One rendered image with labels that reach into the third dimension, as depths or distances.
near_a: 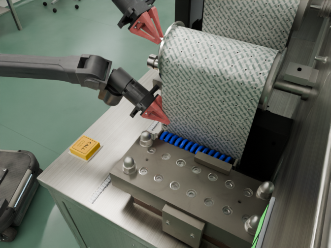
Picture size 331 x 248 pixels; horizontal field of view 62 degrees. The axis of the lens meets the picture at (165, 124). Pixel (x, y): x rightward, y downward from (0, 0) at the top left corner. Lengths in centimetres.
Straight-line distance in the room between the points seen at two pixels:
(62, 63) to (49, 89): 207
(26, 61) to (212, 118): 50
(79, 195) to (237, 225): 45
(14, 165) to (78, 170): 106
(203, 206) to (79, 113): 195
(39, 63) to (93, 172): 35
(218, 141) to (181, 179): 14
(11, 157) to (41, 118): 65
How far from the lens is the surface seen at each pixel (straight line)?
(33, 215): 198
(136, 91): 74
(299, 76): 61
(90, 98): 261
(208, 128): 71
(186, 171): 71
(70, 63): 77
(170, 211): 66
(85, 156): 91
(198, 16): 108
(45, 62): 80
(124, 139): 96
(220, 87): 62
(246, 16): 80
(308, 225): 22
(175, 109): 72
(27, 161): 192
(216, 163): 71
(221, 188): 69
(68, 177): 90
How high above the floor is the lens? 161
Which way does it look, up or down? 45 degrees down
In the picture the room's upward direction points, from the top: straight up
